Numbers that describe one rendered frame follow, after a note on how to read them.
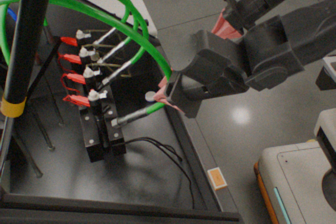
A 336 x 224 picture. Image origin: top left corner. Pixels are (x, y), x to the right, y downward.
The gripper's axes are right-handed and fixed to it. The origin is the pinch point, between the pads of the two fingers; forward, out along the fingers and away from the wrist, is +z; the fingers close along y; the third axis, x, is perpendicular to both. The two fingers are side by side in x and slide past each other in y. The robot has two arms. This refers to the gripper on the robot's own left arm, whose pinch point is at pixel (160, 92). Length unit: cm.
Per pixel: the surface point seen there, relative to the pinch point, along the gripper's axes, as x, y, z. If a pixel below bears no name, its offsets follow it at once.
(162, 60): -6.6, -1.0, -7.3
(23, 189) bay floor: 1, 24, 49
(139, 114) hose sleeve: 1.1, 3.8, 6.0
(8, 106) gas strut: -24.9, 21.5, -18.9
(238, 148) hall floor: 111, -47, 78
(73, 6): -23.0, 0.6, -5.1
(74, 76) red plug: -7.9, -4.6, 30.1
